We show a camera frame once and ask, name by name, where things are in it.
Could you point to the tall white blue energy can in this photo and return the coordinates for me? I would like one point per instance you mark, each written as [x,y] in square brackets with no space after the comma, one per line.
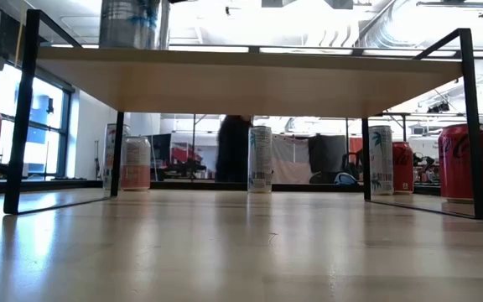
[128,23]

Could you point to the black background robot arm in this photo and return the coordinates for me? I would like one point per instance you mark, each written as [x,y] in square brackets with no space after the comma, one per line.
[185,168]

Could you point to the person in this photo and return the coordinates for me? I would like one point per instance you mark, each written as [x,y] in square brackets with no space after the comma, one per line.
[233,147]

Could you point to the light grey hanging cloth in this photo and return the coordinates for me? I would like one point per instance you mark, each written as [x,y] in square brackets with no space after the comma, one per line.
[289,159]

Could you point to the black monitor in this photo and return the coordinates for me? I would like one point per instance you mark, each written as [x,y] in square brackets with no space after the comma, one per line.
[159,149]

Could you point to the short white pink can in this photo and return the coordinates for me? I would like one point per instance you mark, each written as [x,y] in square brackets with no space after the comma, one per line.
[136,163]

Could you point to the white blue round object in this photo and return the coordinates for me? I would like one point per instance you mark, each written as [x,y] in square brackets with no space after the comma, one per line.
[345,179]

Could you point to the orange hanging cloth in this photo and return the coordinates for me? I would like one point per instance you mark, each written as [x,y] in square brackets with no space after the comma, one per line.
[355,144]

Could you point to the white cabinet box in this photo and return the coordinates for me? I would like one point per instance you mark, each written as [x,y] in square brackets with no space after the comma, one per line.
[424,147]

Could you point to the large glass window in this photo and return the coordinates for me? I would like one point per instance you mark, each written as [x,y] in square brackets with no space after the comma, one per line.
[48,126]

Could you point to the wooden shelf with black frame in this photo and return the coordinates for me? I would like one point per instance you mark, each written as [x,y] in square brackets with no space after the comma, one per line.
[245,84]

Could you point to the ribbed ventilation duct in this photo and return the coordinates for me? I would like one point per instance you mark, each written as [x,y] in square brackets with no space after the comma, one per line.
[375,29]

